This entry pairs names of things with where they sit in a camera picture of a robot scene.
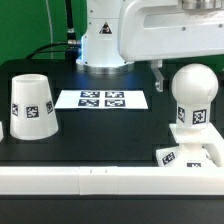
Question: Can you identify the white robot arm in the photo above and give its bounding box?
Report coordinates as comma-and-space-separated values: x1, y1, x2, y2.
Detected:
77, 0, 224, 92

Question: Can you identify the white left wall bar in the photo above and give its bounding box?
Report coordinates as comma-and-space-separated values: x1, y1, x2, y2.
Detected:
0, 121, 4, 142

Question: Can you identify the white lamp bulb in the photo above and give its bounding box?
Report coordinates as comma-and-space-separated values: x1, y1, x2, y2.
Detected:
171, 64, 218, 133

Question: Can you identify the thin white cable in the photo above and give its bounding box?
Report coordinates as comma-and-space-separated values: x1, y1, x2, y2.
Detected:
45, 0, 55, 60

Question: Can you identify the white right wall bar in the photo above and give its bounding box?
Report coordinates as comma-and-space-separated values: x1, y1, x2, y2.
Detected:
204, 128, 224, 167

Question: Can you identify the black curved cable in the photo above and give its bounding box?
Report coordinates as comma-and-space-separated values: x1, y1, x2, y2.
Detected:
25, 41, 82, 60

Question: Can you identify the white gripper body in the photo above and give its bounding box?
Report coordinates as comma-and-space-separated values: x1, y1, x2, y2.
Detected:
118, 0, 224, 61

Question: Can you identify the white marker sheet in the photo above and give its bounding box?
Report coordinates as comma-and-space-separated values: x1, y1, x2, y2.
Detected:
55, 90, 148, 109

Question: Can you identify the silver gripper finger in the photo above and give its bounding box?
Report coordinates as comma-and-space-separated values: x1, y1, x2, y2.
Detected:
149, 60, 164, 92

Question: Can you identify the white lamp shade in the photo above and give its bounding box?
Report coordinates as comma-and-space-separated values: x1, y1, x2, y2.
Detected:
10, 74, 58, 140

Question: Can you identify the white lamp base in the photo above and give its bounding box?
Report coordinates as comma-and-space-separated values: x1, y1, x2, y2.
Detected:
156, 123, 218, 168

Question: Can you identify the black ribbed cable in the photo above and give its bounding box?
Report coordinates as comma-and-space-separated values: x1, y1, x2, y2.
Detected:
65, 0, 82, 48

